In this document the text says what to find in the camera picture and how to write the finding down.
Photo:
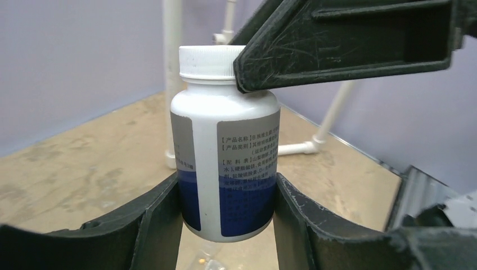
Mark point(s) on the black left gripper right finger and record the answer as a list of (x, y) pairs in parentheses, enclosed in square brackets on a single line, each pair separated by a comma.
[(309, 236)]

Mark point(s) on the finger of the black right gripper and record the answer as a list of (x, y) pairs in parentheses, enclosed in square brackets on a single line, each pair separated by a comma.
[(259, 17), (312, 41)]

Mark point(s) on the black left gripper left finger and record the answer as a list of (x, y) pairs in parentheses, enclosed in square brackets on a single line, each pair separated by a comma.
[(142, 234)]

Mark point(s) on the white capped dark pill bottle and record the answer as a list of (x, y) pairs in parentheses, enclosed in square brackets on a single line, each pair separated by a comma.
[(226, 150)]

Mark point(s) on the clear plastic pill organizer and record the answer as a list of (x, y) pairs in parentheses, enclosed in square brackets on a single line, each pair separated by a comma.
[(206, 259)]

